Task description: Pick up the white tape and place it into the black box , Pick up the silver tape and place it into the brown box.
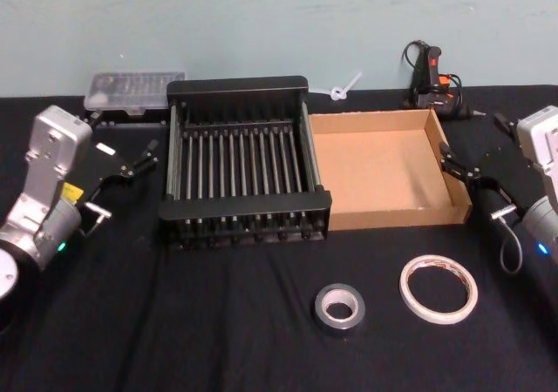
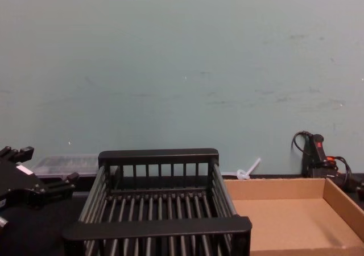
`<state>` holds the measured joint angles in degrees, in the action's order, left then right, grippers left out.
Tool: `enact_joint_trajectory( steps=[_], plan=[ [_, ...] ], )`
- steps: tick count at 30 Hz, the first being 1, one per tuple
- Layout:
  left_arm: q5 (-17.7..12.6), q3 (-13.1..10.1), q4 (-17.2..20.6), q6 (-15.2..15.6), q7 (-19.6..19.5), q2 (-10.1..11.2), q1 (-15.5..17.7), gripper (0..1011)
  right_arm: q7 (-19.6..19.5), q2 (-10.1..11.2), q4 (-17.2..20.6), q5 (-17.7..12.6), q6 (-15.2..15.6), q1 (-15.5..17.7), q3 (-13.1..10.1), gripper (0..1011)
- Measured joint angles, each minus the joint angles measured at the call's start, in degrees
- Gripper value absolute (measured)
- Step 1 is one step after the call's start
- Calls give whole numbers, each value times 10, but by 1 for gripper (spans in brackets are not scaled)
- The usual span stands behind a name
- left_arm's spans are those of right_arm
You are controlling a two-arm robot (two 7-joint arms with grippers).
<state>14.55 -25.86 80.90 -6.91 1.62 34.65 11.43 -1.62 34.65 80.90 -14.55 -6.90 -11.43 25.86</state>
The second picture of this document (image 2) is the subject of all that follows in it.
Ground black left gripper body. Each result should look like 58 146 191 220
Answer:
0 156 48 210

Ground clear plastic case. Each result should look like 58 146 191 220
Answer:
33 154 99 179

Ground black rack with steel bars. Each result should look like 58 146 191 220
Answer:
62 147 253 256

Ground small white three-armed plastic piece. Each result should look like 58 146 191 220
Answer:
235 157 262 181

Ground shallow brown cardboard tray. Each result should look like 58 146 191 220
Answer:
224 177 364 253

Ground plain pale wall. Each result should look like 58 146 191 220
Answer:
0 0 364 180

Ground black corded tool red switch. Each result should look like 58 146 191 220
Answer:
301 133 342 179

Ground black tool cable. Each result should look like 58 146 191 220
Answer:
292 130 359 193

